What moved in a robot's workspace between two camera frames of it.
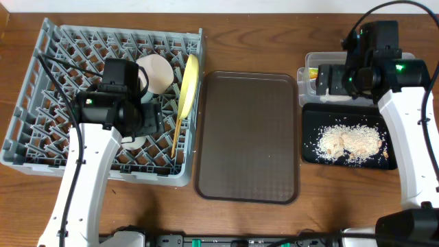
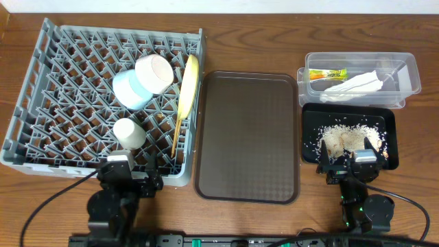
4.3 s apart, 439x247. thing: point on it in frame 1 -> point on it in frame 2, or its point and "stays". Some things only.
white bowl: x=160 y=73 stays
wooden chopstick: x=175 y=137 stays
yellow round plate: x=191 y=86 stays
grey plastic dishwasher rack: x=39 y=136 stays
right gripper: x=335 y=72 -> x=337 y=173
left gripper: x=153 y=123 -> x=147 y=188
